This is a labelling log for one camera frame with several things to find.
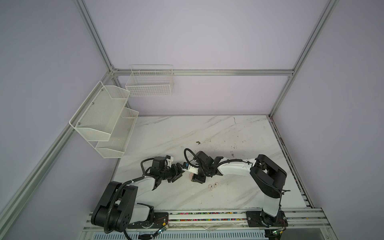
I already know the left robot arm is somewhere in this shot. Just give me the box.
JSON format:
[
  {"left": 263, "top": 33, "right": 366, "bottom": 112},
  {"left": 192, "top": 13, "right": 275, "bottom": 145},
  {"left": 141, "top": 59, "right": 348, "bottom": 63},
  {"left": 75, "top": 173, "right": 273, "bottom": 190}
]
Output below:
[{"left": 91, "top": 156, "right": 189, "bottom": 234}]

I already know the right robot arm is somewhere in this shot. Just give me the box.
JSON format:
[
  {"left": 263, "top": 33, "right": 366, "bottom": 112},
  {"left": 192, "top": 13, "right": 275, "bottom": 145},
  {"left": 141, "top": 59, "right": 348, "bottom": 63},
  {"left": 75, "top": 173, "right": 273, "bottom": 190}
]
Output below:
[{"left": 183, "top": 148, "right": 288, "bottom": 228}]

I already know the lower white mesh shelf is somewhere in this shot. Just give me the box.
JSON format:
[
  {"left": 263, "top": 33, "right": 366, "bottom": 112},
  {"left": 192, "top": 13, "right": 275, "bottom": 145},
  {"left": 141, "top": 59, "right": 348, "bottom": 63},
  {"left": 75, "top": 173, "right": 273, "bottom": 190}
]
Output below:
[{"left": 96, "top": 108, "right": 139, "bottom": 159}]

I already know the white mesh shelf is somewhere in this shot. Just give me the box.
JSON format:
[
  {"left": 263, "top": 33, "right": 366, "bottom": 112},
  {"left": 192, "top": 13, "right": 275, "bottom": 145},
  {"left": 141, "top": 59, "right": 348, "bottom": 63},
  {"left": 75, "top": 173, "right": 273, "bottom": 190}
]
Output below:
[
  {"left": 69, "top": 82, "right": 130, "bottom": 142},
  {"left": 96, "top": 108, "right": 139, "bottom": 159}
]

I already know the upper white mesh shelf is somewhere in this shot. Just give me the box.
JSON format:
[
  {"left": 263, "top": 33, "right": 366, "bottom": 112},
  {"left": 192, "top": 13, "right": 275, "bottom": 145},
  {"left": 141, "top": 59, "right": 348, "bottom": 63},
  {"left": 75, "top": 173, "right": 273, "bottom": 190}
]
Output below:
[{"left": 69, "top": 82, "right": 130, "bottom": 142}]

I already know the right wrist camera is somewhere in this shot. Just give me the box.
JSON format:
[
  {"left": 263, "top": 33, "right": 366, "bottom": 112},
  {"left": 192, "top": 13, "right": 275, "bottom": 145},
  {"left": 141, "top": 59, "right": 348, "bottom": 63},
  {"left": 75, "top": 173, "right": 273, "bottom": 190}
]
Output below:
[{"left": 183, "top": 162, "right": 199, "bottom": 175}]

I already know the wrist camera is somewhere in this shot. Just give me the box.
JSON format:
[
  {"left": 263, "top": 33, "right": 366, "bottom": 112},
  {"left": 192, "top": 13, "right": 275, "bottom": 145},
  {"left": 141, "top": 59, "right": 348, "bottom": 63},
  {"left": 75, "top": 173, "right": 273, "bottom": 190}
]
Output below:
[
  {"left": 183, "top": 162, "right": 199, "bottom": 175},
  {"left": 165, "top": 155, "right": 174, "bottom": 167}
]

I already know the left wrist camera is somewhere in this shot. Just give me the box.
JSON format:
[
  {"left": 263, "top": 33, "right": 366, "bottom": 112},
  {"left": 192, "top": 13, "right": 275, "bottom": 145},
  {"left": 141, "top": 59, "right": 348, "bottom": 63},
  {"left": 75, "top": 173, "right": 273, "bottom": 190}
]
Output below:
[{"left": 165, "top": 155, "right": 174, "bottom": 167}]

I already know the white wire basket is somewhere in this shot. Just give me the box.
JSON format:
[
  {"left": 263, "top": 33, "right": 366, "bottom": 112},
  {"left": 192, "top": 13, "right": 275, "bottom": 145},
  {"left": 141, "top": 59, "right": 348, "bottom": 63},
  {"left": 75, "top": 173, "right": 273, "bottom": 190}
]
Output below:
[{"left": 126, "top": 65, "right": 174, "bottom": 97}]

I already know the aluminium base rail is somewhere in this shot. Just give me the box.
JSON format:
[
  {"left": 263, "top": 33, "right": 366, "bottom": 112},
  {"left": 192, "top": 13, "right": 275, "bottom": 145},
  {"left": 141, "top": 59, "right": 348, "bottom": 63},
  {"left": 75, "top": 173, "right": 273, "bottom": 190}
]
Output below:
[{"left": 80, "top": 208, "right": 337, "bottom": 240}]

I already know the aluminium frame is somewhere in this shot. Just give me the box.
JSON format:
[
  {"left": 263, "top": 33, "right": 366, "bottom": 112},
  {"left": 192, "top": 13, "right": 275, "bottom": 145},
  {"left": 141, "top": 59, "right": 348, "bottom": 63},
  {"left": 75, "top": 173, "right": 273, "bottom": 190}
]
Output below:
[{"left": 1, "top": 1, "right": 338, "bottom": 239}]

